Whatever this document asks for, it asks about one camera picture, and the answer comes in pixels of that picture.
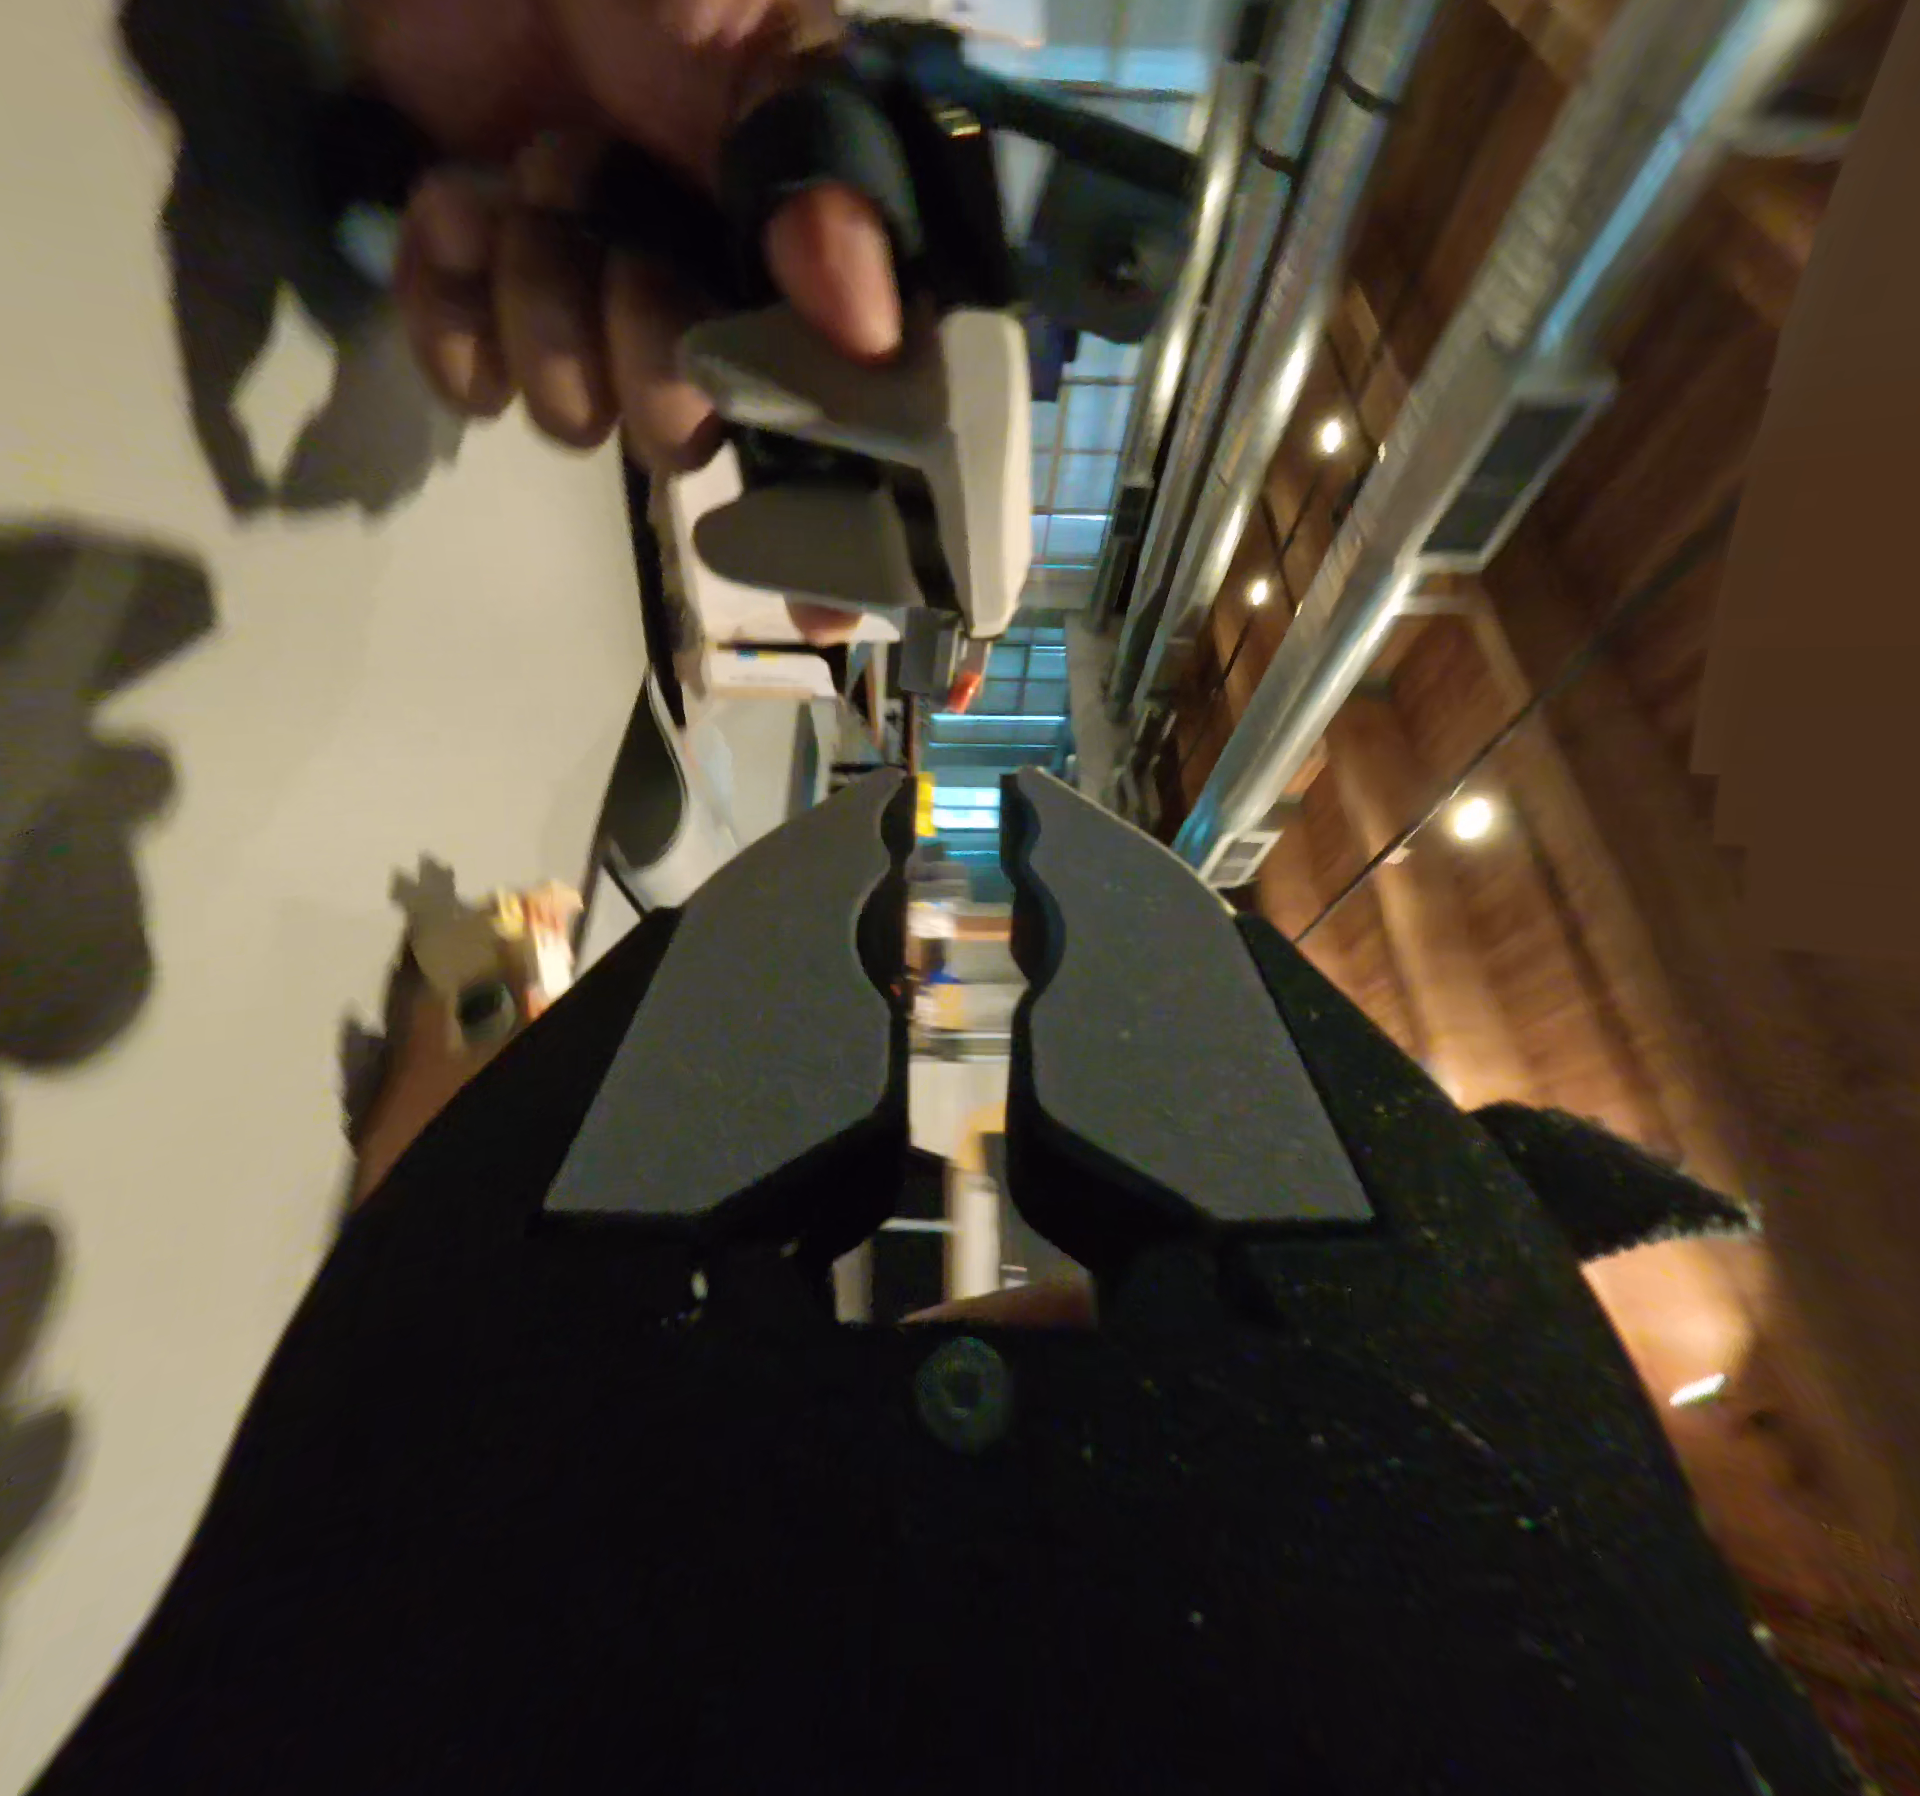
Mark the slim silver spiral duct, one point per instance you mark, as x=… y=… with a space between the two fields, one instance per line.
x=1199 y=327

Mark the orange round stud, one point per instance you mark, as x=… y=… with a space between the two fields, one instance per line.
x=964 y=691

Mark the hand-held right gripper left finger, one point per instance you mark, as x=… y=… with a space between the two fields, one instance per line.
x=750 y=1032

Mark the orange tan brick model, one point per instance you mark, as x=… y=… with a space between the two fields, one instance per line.
x=449 y=942

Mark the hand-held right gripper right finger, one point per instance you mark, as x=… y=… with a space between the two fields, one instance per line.
x=1170 y=1046

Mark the brown cardboard box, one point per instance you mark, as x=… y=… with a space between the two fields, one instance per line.
x=765 y=664

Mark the large silver spiral duct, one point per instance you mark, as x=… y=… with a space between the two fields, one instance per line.
x=1500 y=371

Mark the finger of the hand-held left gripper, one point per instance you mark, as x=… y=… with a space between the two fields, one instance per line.
x=990 y=477

